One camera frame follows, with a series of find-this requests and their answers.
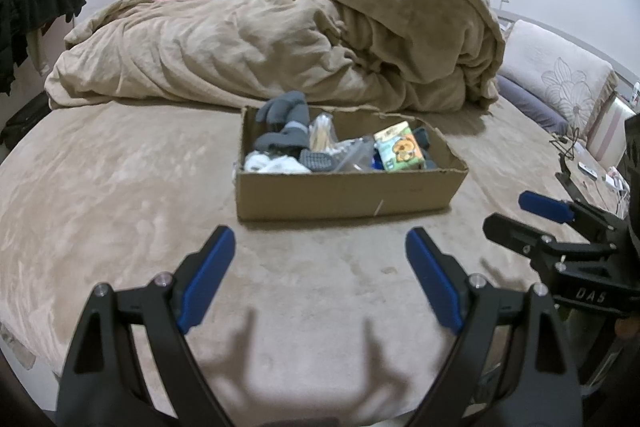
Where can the black phone stand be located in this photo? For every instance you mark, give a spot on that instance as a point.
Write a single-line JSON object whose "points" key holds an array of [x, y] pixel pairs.
{"points": [[565, 177]]}

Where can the cardboard box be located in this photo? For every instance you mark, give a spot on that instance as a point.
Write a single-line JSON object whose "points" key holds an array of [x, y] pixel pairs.
{"points": [[340, 192]]}

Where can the blue packet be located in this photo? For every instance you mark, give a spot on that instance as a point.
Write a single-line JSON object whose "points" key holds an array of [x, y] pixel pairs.
{"points": [[377, 163]]}

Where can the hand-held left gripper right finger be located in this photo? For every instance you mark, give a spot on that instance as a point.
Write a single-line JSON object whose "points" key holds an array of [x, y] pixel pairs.
{"points": [[435, 282]]}

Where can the person's right hand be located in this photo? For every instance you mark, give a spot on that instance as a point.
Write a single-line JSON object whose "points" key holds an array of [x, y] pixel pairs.
{"points": [[625, 328]]}

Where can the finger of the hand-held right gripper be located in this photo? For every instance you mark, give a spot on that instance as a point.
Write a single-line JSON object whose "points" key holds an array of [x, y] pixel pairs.
{"points": [[515, 234], [545, 206]]}

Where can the dark grey sock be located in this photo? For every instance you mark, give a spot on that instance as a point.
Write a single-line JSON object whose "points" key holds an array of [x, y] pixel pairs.
{"points": [[282, 139], [285, 107]]}

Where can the grey pillow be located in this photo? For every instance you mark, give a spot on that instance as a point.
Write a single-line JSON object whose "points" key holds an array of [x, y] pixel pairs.
{"points": [[530, 104]]}

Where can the cotton swab bag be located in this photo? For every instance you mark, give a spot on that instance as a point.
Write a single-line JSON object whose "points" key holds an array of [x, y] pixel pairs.
{"points": [[325, 134]]}

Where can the white remote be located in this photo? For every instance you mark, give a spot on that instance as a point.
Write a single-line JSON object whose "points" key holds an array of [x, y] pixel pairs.
{"points": [[587, 170]]}

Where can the striped cushion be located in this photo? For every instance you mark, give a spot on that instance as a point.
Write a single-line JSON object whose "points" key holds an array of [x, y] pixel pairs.
{"points": [[607, 127]]}

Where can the grey bed headboard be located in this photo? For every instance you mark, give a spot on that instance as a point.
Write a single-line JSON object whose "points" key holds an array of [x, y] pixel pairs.
{"points": [[620, 69]]}

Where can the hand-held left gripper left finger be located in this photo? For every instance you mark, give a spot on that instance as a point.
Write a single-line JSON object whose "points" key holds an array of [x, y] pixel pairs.
{"points": [[207, 282]]}

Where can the beige duvet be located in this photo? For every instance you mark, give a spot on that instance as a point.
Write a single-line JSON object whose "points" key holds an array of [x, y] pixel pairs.
{"points": [[250, 42]]}

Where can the green orange snack packet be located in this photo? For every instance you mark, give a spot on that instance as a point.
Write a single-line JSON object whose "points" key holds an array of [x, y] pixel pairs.
{"points": [[400, 149]]}

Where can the floral embroidered pillow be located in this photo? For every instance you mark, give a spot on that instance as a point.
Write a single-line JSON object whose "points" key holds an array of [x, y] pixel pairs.
{"points": [[560, 74]]}

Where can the black bag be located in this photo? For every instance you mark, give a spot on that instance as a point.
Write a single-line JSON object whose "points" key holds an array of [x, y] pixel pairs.
{"points": [[22, 122]]}

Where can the white sock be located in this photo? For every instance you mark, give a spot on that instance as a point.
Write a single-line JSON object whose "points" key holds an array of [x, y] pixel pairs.
{"points": [[275, 164]]}

